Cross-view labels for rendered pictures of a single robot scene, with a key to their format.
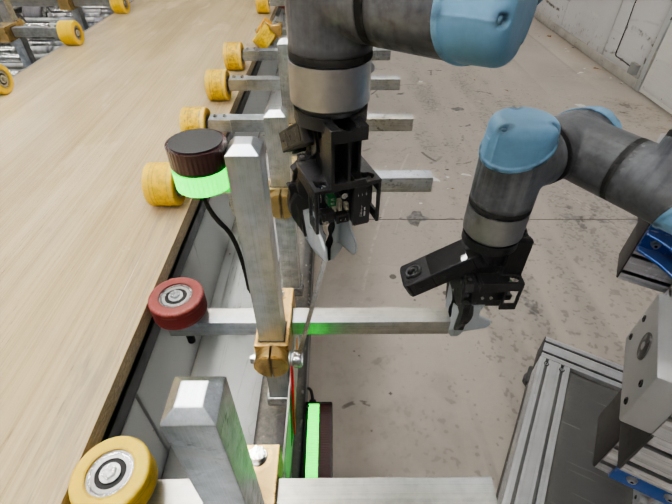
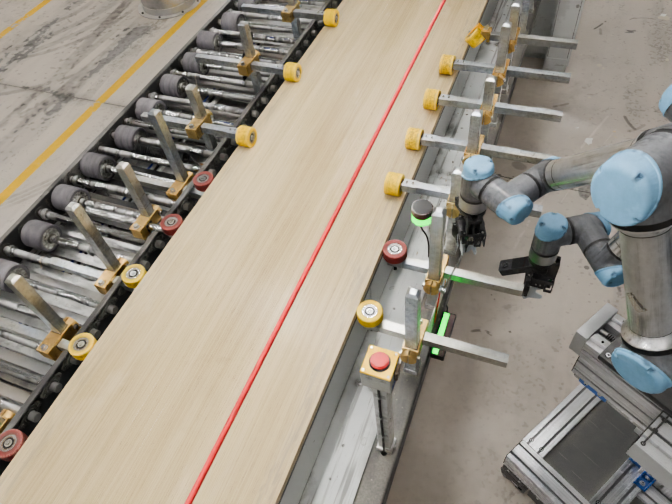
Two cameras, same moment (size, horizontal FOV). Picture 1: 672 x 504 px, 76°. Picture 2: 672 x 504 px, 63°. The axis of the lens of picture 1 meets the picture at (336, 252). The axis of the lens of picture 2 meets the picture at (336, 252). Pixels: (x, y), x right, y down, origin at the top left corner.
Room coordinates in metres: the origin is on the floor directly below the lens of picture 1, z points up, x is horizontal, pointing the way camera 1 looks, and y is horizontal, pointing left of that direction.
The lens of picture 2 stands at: (-0.62, -0.13, 2.29)
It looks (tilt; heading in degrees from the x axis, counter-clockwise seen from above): 51 degrees down; 29
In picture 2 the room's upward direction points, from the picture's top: 9 degrees counter-clockwise
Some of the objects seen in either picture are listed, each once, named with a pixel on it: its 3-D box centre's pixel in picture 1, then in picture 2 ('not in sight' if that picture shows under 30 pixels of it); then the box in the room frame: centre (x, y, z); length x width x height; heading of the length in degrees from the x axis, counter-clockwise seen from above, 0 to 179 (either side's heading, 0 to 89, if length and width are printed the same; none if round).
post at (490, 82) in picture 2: not in sight; (484, 129); (1.14, 0.10, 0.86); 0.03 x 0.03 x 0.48; 0
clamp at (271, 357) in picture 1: (274, 330); (435, 274); (0.42, 0.10, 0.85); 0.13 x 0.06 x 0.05; 0
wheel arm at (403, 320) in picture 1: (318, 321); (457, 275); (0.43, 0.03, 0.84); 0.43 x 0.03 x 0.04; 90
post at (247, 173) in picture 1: (268, 302); (435, 262); (0.39, 0.09, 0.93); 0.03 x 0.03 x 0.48; 0
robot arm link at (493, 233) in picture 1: (494, 217); (543, 251); (0.44, -0.20, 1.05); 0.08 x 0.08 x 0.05
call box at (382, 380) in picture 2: not in sight; (380, 369); (-0.12, 0.09, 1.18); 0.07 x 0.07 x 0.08; 0
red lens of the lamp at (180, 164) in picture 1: (197, 151); (422, 209); (0.39, 0.14, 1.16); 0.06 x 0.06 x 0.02
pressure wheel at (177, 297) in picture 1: (183, 318); (395, 258); (0.43, 0.24, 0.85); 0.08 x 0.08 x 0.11
